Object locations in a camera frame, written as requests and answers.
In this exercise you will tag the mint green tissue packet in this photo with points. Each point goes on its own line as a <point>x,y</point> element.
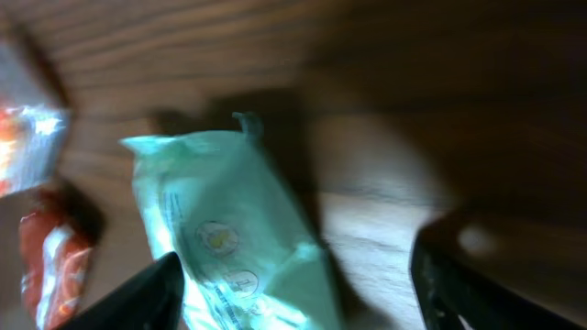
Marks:
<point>250,258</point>

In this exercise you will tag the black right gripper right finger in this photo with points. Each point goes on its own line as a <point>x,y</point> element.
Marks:
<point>454,295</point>

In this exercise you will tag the orange snack bar wrapper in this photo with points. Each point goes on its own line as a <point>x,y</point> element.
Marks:
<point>56,243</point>

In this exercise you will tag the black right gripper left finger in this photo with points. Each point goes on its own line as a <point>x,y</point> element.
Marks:
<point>151,300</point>

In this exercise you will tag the orange white small packet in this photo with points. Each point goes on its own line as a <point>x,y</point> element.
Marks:
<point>34,121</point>

